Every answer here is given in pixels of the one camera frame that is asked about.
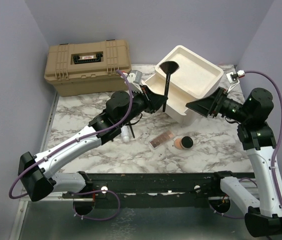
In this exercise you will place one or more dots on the black round compact jar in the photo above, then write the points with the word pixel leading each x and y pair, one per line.
pixel 186 142

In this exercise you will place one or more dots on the white cosmetic bottle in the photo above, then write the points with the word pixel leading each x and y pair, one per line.
pixel 125 134

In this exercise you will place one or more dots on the cream top drawer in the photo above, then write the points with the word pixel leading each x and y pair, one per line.
pixel 177 99

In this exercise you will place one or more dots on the black fan makeup brush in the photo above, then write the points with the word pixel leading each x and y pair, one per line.
pixel 168 67

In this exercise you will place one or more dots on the black mounting rail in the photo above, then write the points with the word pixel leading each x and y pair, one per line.
pixel 155 190

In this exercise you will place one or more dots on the brown eyeshadow palette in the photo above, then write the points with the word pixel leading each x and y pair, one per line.
pixel 161 139

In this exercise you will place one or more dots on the orange makeup sponge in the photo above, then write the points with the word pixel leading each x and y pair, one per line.
pixel 178 144

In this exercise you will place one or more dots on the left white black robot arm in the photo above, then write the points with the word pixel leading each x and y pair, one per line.
pixel 40 174

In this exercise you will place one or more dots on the tan plastic toolbox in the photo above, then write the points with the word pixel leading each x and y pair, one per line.
pixel 87 68

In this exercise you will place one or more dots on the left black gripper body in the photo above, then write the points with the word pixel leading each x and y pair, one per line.
pixel 138 109

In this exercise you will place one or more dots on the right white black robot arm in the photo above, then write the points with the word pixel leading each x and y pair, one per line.
pixel 262 215

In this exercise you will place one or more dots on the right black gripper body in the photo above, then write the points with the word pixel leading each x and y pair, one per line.
pixel 228 107

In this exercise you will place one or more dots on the black angled makeup brush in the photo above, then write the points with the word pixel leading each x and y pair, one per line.
pixel 132 131

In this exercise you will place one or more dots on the cream drawer organizer cabinet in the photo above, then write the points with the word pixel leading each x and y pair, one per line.
pixel 196 75

